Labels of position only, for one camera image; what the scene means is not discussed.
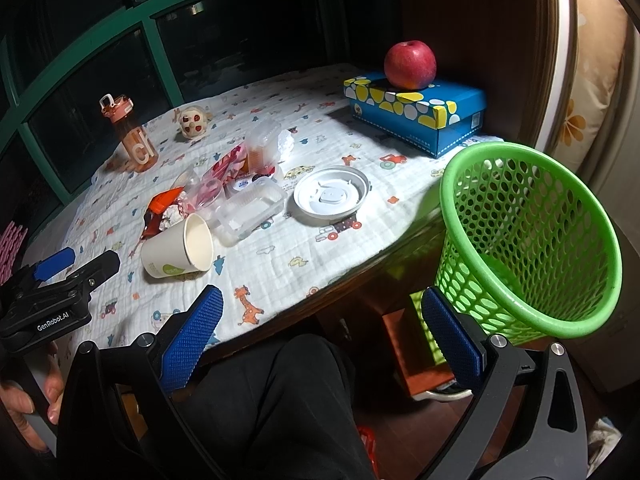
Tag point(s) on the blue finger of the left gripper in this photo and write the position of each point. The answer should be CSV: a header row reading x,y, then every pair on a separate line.
x,y
54,262

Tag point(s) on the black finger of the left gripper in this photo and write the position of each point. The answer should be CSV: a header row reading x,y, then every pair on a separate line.
x,y
94,273

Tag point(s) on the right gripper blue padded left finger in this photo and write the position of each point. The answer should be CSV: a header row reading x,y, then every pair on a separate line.
x,y
184,337

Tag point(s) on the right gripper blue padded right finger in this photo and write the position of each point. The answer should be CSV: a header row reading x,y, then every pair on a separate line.
x,y
458,337

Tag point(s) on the orange red snack wrapper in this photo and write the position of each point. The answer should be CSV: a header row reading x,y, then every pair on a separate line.
x,y
156,207

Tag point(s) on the white paper cup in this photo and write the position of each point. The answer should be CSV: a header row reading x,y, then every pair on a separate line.
x,y
186,247

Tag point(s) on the clear rectangular plastic tray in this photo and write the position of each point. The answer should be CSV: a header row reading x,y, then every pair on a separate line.
x,y
247,210

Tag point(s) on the pink snack wrapper bag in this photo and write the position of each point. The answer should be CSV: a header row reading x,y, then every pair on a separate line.
x,y
227,169

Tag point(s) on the white round plastic lid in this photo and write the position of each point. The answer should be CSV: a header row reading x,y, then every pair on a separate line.
x,y
331,193

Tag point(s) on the clear ribbed plastic cup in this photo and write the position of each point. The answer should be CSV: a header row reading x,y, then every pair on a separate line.
x,y
266,145

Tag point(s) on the white red tissue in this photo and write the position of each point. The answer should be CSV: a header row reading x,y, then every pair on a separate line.
x,y
174,214

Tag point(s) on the green perforated trash basket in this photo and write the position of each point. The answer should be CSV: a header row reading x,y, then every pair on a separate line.
x,y
528,251

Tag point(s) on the person's left hand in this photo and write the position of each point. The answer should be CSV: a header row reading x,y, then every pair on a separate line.
x,y
19,404

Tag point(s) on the person's black trouser leg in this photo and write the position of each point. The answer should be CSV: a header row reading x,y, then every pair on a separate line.
x,y
279,411

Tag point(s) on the orange transparent water bottle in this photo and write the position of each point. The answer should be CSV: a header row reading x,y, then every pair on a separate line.
x,y
129,131

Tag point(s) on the clear small plastic cup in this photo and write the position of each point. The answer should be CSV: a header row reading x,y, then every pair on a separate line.
x,y
197,192

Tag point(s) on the round berry yogurt lid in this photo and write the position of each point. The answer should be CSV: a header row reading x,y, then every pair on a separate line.
x,y
241,183

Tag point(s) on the white cartoon print tablecloth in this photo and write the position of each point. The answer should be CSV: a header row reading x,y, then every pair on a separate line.
x,y
285,260

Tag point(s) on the small cream spotted toy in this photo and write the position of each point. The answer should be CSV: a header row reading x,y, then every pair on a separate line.
x,y
192,121

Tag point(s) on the blue yellow tissue box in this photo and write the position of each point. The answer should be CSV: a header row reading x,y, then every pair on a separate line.
x,y
435,119

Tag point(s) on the red apple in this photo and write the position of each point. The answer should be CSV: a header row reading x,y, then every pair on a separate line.
x,y
410,65

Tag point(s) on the floral beige pillow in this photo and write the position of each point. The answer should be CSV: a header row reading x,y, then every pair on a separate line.
x,y
601,37

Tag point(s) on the green window frame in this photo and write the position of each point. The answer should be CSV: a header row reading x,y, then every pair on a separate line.
x,y
50,122

